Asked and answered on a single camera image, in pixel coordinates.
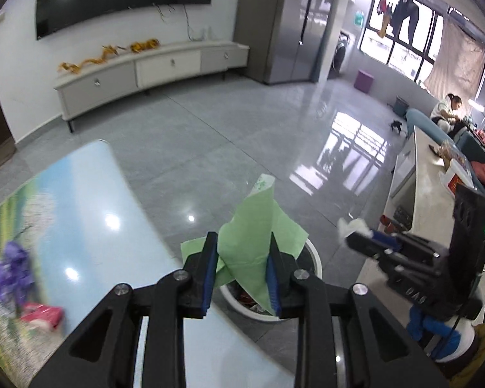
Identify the golden tiger ornament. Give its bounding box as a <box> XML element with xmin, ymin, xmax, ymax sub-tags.
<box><xmin>129</xmin><ymin>39</ymin><xmax>160</xmax><ymax>54</ymax></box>

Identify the colourful hanging clothing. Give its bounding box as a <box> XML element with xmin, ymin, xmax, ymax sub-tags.
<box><xmin>375</xmin><ymin>0</ymin><xmax>391</xmax><ymax>37</ymax></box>

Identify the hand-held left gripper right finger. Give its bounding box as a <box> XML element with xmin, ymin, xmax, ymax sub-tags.
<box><xmin>266</xmin><ymin>232</ymin><xmax>449</xmax><ymax>388</ymax></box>

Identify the snack bag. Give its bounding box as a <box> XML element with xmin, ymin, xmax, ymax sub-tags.
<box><xmin>438</xmin><ymin>141</ymin><xmax>459</xmax><ymax>160</ymax></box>

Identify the white television cabinet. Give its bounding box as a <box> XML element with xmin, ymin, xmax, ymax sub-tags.
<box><xmin>53</xmin><ymin>40</ymin><xmax>250</xmax><ymax>133</ymax></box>

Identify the purple stool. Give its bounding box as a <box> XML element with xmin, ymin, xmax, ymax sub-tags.
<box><xmin>355</xmin><ymin>70</ymin><xmax>376</xmax><ymax>93</ymax></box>

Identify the white long counter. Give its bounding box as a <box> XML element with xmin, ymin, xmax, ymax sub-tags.
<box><xmin>356</xmin><ymin>125</ymin><xmax>469</xmax><ymax>292</ymax></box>

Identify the person's right forearm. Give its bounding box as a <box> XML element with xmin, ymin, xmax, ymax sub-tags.
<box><xmin>436</xmin><ymin>322</ymin><xmax>485</xmax><ymax>381</ymax></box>

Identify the dark hanging clothing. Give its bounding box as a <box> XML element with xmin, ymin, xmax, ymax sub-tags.
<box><xmin>388</xmin><ymin>0</ymin><xmax>421</xmax><ymax>47</ymax></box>

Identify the person's right hand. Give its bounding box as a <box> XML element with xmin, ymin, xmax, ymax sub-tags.
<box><xmin>407</xmin><ymin>307</ymin><xmax>467</xmax><ymax>358</ymax></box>

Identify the black-framed window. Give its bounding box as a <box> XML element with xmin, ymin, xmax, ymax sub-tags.
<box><xmin>360</xmin><ymin>0</ymin><xmax>445</xmax><ymax>85</ymax></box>

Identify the green paper napkin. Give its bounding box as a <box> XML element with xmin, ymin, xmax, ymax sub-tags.
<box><xmin>180</xmin><ymin>174</ymin><xmax>310</xmax><ymax>316</ymax></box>

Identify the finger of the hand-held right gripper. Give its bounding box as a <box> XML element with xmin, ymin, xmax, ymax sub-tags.
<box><xmin>345</xmin><ymin>235</ymin><xmax>437</xmax><ymax>267</ymax></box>
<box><xmin>370</xmin><ymin>228</ymin><xmax>449</xmax><ymax>253</ymax></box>

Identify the white round trash bin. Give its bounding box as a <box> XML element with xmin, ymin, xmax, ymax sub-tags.
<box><xmin>216</xmin><ymin>239</ymin><xmax>323</xmax><ymax>323</ymax></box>

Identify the grey double-door refrigerator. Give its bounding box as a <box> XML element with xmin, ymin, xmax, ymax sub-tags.
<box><xmin>233</xmin><ymin>0</ymin><xmax>346</xmax><ymax>85</ymax></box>

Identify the television cable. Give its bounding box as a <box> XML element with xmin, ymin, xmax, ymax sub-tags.
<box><xmin>151</xmin><ymin>2</ymin><xmax>203</xmax><ymax>41</ymax></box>

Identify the white tissue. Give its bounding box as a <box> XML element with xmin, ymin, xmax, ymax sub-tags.
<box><xmin>337</xmin><ymin>217</ymin><xmax>373</xmax><ymax>244</ymax></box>

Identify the purple wrapper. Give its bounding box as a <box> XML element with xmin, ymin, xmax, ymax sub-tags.
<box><xmin>0</xmin><ymin>240</ymin><xmax>35</xmax><ymax>308</ymax></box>

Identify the beige hanging cloth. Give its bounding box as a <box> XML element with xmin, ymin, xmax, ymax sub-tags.
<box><xmin>424</xmin><ymin>16</ymin><xmax>485</xmax><ymax>100</ymax></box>

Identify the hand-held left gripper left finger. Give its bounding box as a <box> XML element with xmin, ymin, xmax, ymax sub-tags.
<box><xmin>30</xmin><ymin>231</ymin><xmax>220</xmax><ymax>388</ymax></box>

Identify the pink wrapper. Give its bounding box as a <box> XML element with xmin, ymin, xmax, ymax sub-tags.
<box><xmin>20</xmin><ymin>302</ymin><xmax>64</xmax><ymax>329</ymax></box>

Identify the red snack wrapper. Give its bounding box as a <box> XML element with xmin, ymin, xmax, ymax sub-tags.
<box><xmin>236</xmin><ymin>287</ymin><xmax>267</xmax><ymax>312</ymax></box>

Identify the white and red bag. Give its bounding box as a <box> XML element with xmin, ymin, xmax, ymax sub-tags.
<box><xmin>438</xmin><ymin>159</ymin><xmax>475</xmax><ymax>195</ymax></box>

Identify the golden dragon ornament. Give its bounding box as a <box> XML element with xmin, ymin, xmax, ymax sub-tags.
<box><xmin>58</xmin><ymin>44</ymin><xmax>124</xmax><ymax>74</ymax></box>

